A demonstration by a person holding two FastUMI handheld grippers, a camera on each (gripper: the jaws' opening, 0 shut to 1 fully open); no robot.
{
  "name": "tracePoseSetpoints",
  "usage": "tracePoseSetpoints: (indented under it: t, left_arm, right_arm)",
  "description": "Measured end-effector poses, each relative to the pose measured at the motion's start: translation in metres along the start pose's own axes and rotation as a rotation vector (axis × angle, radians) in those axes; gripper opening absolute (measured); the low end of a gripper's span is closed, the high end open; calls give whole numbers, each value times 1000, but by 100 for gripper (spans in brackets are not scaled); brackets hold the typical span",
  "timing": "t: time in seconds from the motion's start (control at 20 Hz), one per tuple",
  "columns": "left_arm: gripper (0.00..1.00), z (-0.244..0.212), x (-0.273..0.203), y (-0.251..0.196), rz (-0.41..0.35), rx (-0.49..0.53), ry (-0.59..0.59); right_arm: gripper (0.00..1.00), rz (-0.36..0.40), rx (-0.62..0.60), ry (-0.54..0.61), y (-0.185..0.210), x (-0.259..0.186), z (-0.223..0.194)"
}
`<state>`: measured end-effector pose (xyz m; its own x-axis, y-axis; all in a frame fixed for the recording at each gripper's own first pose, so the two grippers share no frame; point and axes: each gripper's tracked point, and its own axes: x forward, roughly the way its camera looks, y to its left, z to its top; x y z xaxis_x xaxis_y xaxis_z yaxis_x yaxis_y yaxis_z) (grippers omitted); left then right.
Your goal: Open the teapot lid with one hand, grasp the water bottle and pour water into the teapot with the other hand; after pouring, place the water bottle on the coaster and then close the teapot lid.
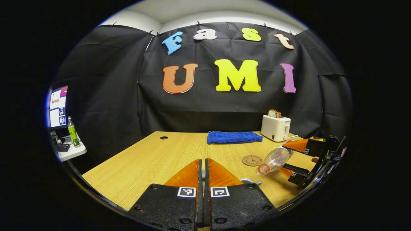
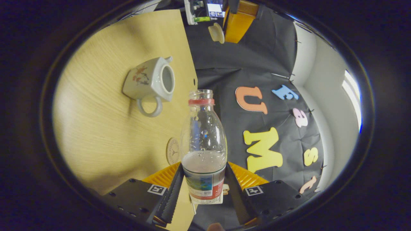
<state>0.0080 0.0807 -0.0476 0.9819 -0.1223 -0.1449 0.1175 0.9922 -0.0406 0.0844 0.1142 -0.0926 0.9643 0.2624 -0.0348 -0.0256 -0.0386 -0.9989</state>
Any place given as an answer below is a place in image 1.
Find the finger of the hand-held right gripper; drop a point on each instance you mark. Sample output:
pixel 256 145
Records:
pixel 298 178
pixel 314 146

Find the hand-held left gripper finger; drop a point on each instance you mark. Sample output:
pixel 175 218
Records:
pixel 200 192
pixel 207 192

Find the black backdrop cloth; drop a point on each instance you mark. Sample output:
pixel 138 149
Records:
pixel 112 96

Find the small white side table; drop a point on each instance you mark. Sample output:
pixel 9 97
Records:
pixel 72 152

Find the round brown coaster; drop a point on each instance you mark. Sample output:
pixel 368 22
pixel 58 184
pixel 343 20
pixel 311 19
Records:
pixel 250 160

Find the white toaster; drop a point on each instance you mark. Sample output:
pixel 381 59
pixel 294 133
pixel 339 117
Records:
pixel 274 128

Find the computer monitor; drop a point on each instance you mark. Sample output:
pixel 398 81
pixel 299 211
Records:
pixel 57 107

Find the black keyboard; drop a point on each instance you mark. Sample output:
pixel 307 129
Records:
pixel 62 147

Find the blue towel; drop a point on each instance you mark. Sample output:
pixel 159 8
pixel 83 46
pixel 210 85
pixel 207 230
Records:
pixel 232 137

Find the bread slice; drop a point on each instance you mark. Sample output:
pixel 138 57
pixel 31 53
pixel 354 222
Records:
pixel 273 113

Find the green drink bottle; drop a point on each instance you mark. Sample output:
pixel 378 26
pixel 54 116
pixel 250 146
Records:
pixel 73 133

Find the clear plastic water bottle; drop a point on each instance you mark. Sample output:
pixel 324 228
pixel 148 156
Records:
pixel 277 158

